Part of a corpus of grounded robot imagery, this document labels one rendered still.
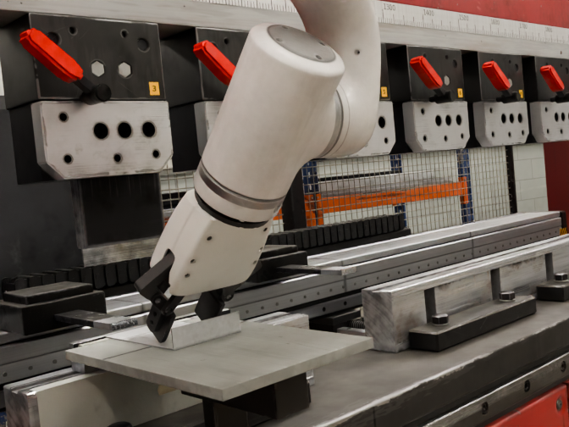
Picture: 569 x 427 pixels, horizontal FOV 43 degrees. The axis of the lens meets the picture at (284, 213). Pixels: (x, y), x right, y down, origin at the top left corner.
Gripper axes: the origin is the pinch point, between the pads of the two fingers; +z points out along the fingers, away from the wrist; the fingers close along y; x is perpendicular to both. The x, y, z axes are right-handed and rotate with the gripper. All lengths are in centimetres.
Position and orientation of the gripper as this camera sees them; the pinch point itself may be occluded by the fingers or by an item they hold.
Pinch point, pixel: (185, 314)
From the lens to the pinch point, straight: 76.4
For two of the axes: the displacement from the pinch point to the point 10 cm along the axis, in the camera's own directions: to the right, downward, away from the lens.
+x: 5.8, 6.3, -5.2
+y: -7.3, 1.1, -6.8
